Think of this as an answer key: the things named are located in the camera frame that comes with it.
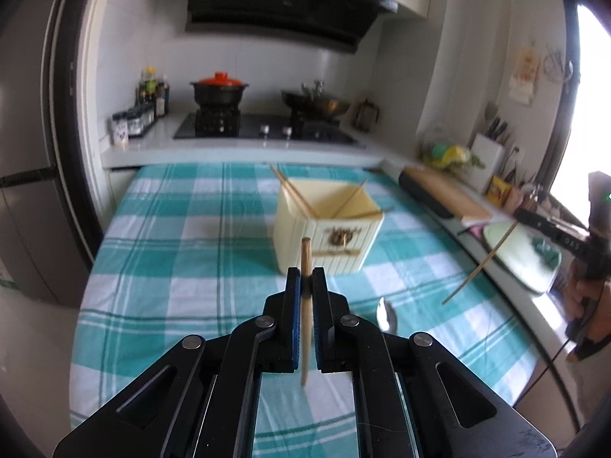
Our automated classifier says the person's right forearm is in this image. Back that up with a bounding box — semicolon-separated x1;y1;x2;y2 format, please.
570;341;611;435

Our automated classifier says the single wooden chopstick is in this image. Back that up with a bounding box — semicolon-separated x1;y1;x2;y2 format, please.
442;221;520;305
301;237;313;387

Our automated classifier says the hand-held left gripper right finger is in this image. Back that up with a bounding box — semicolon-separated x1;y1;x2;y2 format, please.
312;267;558;458

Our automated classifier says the hanging wire trivet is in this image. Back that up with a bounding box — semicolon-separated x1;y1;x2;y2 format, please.
541;48;574;85

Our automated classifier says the black clay pot red lid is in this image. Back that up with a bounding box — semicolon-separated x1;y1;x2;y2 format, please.
190;72;249;108

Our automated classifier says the plastic bag of produce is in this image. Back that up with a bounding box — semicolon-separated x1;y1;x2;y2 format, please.
420;126;486;173

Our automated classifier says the teal checked tablecloth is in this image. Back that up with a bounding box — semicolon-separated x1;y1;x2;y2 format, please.
69;162;543;458

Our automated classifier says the white knife block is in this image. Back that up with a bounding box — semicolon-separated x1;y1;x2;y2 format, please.
470;134;507;192

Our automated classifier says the black padded bar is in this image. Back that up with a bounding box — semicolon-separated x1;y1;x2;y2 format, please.
398;172;455;219

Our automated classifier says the dark frame window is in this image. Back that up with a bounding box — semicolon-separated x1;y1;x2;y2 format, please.
544;0;611;230

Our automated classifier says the bunch of wooden chopsticks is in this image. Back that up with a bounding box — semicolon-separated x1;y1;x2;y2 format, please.
270;164;396;220

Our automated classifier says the cream ribbed utensil holder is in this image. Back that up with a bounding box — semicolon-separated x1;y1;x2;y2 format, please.
273;179;385;278

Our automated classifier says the metal spoon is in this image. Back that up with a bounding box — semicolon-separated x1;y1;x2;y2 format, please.
376;297;400;336

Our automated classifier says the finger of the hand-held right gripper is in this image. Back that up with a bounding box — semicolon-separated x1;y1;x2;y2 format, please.
514;206;593;255

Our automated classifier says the teal rag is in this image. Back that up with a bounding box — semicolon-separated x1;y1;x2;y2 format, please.
532;241;562;268

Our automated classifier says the person's right hand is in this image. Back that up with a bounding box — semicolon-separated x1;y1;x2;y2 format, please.
565;267;611;355

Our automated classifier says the dark wok with glass lid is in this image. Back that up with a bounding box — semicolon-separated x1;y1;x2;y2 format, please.
281;81;352;118

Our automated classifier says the black range hood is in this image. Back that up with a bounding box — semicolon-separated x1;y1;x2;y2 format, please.
185;0;399;54

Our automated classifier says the grey refrigerator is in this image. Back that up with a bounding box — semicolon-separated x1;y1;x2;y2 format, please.
0;0;103;307

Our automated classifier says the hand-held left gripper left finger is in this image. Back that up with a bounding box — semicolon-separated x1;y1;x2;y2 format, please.
52;268;304;458

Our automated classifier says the hanging printed bag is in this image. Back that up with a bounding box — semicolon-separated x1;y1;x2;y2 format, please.
508;48;543;104

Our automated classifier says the row of spice jars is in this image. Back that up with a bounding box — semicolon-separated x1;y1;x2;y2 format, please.
112;105;156;147

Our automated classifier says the wooden cutting board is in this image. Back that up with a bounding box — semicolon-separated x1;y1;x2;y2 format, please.
406;167;493;223

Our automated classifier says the black glass gas stove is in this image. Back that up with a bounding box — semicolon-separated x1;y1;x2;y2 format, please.
173;112;360;146

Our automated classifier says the dark sauce bottle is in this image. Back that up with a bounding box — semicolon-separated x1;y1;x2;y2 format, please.
155;75;171;118

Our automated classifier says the black cable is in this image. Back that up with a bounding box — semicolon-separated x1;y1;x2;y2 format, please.
521;296;595;404

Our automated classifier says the yellow cap sauce bottle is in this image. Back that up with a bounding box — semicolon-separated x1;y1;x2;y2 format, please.
142;67;158;106

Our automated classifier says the pale green cutting board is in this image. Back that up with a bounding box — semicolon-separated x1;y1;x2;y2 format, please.
482;222;562;295

